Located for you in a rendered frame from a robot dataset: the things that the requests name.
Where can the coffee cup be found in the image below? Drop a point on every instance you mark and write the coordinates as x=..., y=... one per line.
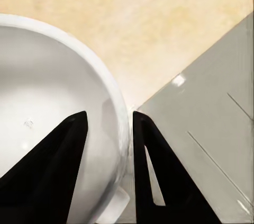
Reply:
x=47, y=75

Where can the countertop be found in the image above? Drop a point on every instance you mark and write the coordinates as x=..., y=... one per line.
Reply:
x=143, y=43

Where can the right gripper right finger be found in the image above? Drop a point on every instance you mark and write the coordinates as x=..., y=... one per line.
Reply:
x=185, y=204

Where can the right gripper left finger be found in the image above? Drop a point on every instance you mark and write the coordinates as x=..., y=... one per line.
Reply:
x=39, y=188

